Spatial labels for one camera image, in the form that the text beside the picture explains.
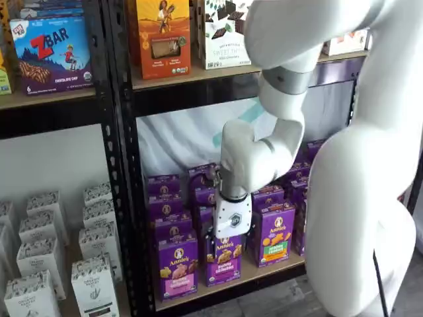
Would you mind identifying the purple box green orange patch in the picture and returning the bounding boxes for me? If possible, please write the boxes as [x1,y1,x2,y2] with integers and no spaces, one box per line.
[255,202,296,269]

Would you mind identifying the white box brown crackers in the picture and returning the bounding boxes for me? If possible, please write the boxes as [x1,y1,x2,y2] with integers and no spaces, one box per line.
[321,38,346,57]

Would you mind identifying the purple snack box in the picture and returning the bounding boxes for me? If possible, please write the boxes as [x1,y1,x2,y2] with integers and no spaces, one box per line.
[284,164,313,182]
[288,176,312,199]
[198,206,219,236]
[194,185,218,208]
[145,174,181,199]
[305,139,327,163]
[250,185,286,213]
[154,212,194,241]
[148,194,184,219]
[188,162,221,188]
[293,194,311,258]

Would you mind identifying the white mint chocolate box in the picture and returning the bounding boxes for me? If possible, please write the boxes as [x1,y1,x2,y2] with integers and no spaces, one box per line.
[203,0,254,71]

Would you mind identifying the orange cracker box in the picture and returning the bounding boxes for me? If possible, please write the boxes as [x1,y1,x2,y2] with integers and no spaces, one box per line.
[135,0,192,81]

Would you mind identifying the blue snack bar box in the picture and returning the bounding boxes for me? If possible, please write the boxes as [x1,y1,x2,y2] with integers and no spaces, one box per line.
[19,0,86,20]

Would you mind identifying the white pasta box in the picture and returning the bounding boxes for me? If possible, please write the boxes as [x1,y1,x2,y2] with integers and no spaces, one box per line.
[71,258,120,317]
[18,212,69,248]
[15,238,67,300]
[81,200,117,232]
[0,223,17,282]
[82,182,114,208]
[0,200,17,232]
[25,190,64,221]
[78,225,123,272]
[4,269,63,317]

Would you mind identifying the purple box violet patch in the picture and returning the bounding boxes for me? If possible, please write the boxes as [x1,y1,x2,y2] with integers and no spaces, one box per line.
[205,234,244,288]

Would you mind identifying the purple box pink patch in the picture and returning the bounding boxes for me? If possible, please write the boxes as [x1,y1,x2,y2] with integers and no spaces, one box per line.
[157,233,200,302]

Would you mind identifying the yellow green box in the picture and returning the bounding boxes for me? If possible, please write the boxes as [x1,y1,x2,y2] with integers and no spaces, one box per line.
[0,0,13,97]

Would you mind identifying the white backdrop sheet teal mark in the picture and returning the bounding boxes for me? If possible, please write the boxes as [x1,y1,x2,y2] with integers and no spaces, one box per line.
[136,78,357,178]

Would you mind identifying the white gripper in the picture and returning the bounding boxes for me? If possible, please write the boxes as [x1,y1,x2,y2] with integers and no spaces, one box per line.
[204,194,256,262]

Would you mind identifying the blue purple Zbar box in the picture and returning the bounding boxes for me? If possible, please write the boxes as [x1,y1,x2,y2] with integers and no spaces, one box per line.
[9,15,94,97]

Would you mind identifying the black metal shelf frame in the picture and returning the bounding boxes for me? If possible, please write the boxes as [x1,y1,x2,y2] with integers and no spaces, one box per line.
[0,0,123,317]
[107,0,369,317]

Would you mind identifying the narrow white cracker box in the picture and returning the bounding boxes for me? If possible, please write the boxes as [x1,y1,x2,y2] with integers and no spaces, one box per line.
[344,28,370,55]

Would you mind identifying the long black cable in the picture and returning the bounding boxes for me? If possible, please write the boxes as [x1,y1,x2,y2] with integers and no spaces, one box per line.
[372,250,390,317]

